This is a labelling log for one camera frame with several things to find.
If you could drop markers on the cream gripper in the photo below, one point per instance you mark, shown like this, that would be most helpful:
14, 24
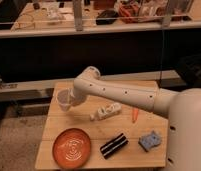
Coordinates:
77, 97

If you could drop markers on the white ceramic cup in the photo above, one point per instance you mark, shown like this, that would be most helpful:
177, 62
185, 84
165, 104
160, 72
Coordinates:
63, 99

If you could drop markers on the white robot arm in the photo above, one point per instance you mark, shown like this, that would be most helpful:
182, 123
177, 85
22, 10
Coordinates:
182, 108

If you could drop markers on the white toy bottle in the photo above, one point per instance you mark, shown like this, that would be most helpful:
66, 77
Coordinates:
105, 112

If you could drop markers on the wooden table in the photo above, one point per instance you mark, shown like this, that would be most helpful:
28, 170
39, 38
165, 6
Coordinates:
100, 132

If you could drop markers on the orange carrot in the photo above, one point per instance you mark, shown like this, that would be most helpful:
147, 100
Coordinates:
135, 113

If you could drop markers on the orange patterned plate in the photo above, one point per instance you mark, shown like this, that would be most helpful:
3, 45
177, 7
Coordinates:
71, 149

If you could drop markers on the black white striped block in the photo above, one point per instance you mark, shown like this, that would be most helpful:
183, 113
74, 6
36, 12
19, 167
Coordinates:
113, 146

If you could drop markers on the black bag on shelf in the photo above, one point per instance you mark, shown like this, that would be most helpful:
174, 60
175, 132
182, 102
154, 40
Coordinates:
106, 17

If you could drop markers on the blue sponge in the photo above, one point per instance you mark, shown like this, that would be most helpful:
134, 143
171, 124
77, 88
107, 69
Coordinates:
147, 142

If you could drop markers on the orange tool on shelf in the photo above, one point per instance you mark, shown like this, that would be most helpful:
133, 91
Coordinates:
129, 13

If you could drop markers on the grey metal post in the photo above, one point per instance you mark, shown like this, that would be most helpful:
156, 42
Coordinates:
77, 10

